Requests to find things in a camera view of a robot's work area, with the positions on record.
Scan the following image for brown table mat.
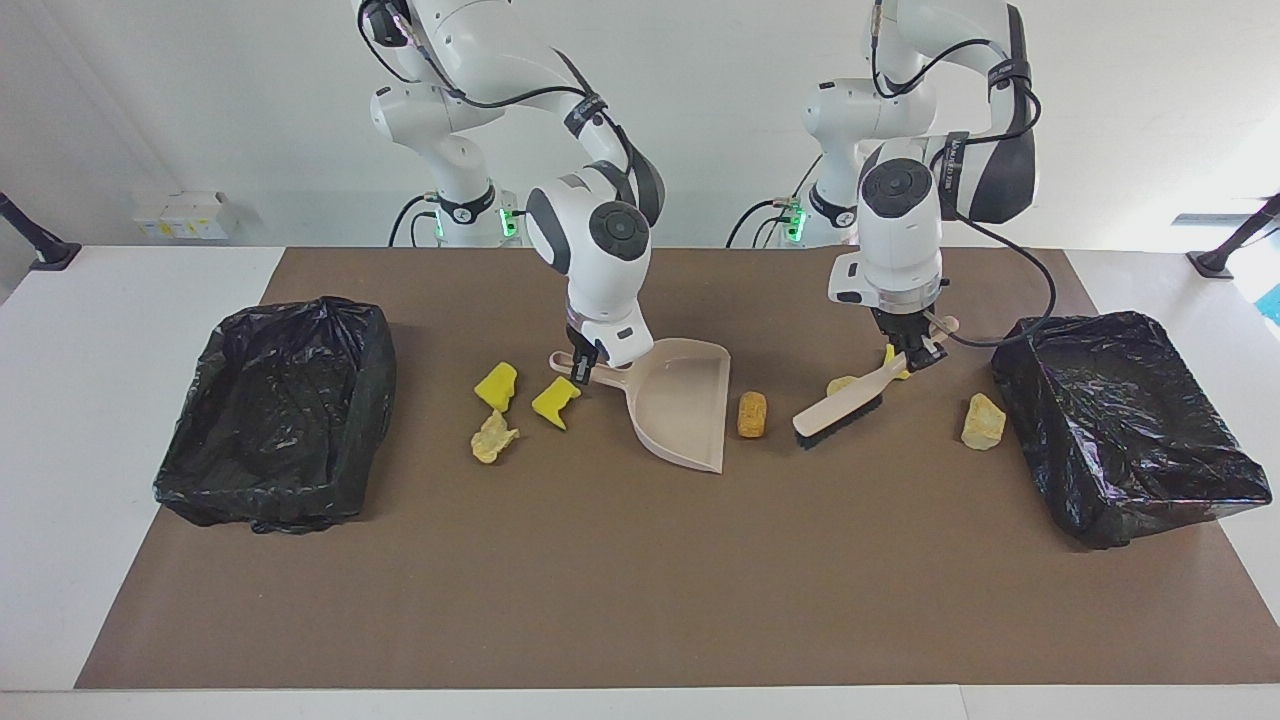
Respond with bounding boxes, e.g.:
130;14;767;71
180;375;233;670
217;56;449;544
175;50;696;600
75;247;1280;690

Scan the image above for beige hand brush black bristles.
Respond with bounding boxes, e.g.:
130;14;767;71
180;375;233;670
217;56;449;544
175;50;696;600
792;315;961;450

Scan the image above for pale food piece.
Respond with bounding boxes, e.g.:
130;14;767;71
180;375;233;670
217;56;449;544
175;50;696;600
470;409;521;465

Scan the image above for bin lined with black bag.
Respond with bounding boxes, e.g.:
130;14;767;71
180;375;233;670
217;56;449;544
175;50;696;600
991;311;1273;550
153;296;398;534

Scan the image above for black base cable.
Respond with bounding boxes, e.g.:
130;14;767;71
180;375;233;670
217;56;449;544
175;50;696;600
727;158;823;249
388;193;441;248

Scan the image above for black camera stand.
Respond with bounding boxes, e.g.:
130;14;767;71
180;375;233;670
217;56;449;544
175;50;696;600
0;192;83;272
1187;193;1280;279

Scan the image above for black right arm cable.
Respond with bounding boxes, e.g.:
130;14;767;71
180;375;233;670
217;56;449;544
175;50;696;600
358;0;651;226

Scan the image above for pale striped bread piece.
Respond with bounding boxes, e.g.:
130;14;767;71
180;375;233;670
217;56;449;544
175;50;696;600
961;393;1007;451

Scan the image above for beige plastic dustpan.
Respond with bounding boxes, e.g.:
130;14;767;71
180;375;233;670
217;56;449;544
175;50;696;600
548;338;732;475

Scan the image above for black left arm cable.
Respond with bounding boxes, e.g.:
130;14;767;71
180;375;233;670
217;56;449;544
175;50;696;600
868;0;1056;349

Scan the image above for white box with yellow label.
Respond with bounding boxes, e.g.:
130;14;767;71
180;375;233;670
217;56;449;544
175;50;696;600
133;190;239;241

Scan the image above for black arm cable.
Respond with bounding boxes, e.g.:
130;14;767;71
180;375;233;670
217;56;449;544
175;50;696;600
358;0;651;226
868;0;1056;349

